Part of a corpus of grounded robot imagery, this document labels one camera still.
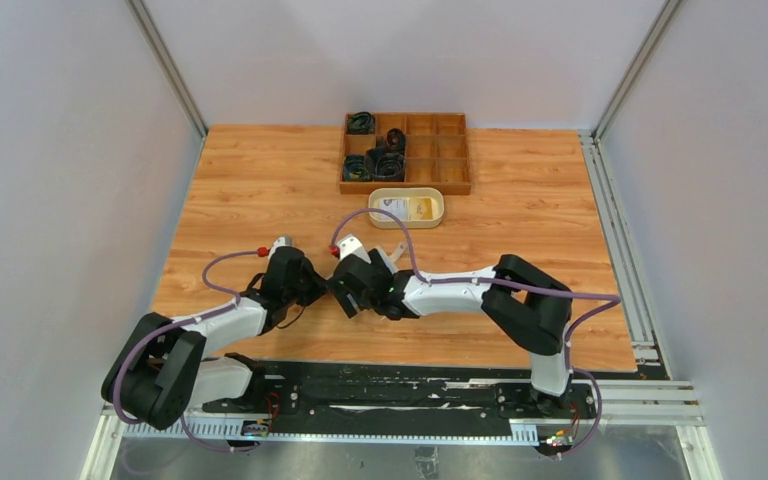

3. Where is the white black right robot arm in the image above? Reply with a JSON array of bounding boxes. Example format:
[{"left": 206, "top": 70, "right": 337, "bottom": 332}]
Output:
[{"left": 328, "top": 249, "right": 572, "bottom": 418}]

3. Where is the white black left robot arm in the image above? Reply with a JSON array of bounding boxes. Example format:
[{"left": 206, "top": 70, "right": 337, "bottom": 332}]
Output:
[{"left": 101, "top": 245, "right": 327, "bottom": 430}]

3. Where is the white card in tray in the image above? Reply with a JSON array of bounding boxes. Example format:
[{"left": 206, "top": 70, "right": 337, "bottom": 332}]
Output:
[{"left": 378, "top": 197, "right": 410, "bottom": 221}]

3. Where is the beige oval tray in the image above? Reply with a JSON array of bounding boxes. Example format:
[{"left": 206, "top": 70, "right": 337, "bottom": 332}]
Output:
[{"left": 368, "top": 187, "right": 445, "bottom": 229}]

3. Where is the wooden compartment box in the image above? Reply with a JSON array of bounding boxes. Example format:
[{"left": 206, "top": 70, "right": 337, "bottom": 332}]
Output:
[{"left": 337, "top": 111, "right": 473, "bottom": 195}]

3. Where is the rolled black belt middle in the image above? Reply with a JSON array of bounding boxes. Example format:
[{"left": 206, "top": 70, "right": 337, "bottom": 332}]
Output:
[{"left": 384, "top": 128, "right": 407, "bottom": 154}]

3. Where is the rolled black belt top left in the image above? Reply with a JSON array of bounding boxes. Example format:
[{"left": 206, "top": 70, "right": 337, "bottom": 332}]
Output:
[{"left": 346, "top": 111, "right": 376, "bottom": 135}]

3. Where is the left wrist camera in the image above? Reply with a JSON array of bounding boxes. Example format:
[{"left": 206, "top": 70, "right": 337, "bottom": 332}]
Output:
[{"left": 268, "top": 235, "right": 293, "bottom": 258}]

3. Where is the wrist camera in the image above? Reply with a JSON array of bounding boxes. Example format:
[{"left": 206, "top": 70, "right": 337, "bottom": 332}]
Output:
[
  {"left": 268, "top": 235, "right": 293, "bottom": 258},
  {"left": 335, "top": 234, "right": 371, "bottom": 263}
]

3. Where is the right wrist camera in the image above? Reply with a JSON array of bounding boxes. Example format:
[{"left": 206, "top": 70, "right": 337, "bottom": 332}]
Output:
[{"left": 335, "top": 234, "right": 371, "bottom": 263}]

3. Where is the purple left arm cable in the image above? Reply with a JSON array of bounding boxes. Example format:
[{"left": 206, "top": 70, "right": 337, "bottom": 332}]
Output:
[{"left": 110, "top": 247, "right": 271, "bottom": 454}]

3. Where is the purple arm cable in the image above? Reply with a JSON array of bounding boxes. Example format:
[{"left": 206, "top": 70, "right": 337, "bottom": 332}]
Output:
[
  {"left": 110, "top": 247, "right": 271, "bottom": 454},
  {"left": 328, "top": 207, "right": 622, "bottom": 458}
]

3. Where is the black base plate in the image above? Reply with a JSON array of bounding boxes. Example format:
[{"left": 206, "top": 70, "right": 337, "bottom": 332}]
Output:
[{"left": 184, "top": 361, "right": 669, "bottom": 444}]

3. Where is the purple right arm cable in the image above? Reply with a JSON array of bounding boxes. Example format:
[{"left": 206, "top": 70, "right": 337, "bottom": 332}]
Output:
[{"left": 328, "top": 207, "right": 622, "bottom": 458}]

